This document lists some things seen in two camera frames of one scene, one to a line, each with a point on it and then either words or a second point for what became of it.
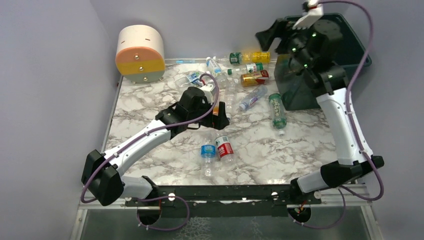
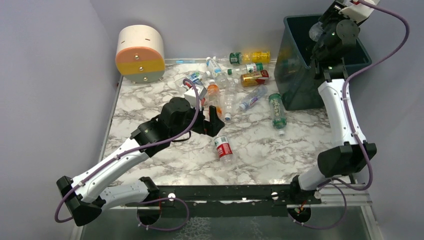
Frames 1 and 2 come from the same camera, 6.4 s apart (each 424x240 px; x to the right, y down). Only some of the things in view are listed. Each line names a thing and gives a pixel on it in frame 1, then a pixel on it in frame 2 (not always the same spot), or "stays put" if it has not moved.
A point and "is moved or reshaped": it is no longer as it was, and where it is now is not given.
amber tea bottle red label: x=254 y=78 stays put
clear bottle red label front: x=224 y=149 stays put
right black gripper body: x=278 y=32 -> x=320 y=46
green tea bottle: x=278 y=114 stays put
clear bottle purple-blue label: x=261 y=91 stays put
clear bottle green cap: x=249 y=68 stays put
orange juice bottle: x=216 y=109 is moved or reshaped
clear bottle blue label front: x=208 y=158 is moved or reshaped
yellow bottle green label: x=238 y=58 stays put
